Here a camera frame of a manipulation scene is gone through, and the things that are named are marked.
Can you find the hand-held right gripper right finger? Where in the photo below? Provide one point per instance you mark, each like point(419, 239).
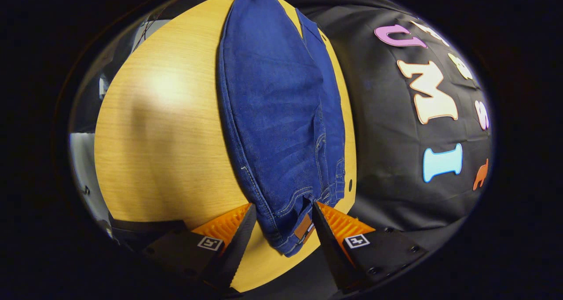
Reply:
point(327, 243)

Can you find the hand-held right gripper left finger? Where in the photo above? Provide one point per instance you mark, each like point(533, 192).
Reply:
point(237, 247)

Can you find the blue denim jeans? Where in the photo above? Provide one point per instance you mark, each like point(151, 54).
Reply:
point(272, 115)

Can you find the black backdrop cloth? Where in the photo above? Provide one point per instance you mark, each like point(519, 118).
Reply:
point(387, 115)

